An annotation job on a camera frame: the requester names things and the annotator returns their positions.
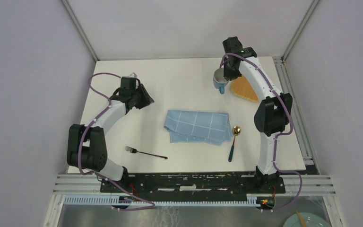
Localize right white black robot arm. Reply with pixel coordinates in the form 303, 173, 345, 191
220, 36, 294, 193

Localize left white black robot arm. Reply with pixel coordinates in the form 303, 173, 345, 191
67, 73, 154, 192

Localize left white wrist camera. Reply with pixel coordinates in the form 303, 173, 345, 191
128, 72, 138, 78

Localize black metal fork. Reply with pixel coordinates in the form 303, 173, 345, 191
125, 146, 168, 160

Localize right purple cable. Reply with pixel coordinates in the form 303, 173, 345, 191
219, 52, 303, 213

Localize blue checked cloth napkin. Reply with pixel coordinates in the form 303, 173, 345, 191
164, 110, 233, 146

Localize light blue cable duct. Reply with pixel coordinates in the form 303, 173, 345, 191
63, 195, 260, 208

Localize wooden chopstick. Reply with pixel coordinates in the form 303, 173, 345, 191
296, 211, 307, 227

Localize white blue mug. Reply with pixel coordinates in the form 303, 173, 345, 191
213, 68, 229, 95

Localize gold spoon teal handle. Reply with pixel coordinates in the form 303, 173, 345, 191
228, 126, 241, 162

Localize purple cable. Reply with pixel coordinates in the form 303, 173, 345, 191
77, 72, 156, 211
219, 52, 303, 213

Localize green plate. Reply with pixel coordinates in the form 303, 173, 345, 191
283, 212, 331, 227

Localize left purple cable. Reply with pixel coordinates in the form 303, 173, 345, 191
77, 72, 156, 211

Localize woven bamboo placemat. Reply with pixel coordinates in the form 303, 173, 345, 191
230, 76, 259, 103

